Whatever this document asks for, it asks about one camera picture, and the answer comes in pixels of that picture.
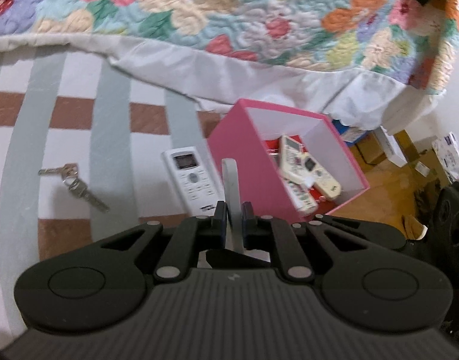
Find cream TCL remote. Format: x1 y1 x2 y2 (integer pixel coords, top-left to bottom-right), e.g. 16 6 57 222
304 153 342 201

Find cream horizontal Qunda remote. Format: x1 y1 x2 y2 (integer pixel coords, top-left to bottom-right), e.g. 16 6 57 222
281 175 318 216

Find keys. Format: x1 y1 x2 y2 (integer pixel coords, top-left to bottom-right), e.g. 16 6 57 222
38 163 110 213

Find small white fan remote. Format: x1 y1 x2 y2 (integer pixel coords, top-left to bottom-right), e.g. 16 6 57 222
221 158 244 254

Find floral quilted bedspread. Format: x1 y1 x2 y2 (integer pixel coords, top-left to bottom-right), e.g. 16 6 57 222
0 0 459 94

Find cardboard boxes under bed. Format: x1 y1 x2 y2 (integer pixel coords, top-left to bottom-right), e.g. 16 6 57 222
333 131 450 240

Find white TCL remote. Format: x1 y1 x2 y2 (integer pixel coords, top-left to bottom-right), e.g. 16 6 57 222
162 146 223 216

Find striped checkered floor mat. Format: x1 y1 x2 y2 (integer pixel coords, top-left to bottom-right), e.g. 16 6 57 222
0 47 221 348

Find pink cardboard box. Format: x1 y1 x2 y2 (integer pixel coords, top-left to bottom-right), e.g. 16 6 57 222
208 99 369 223

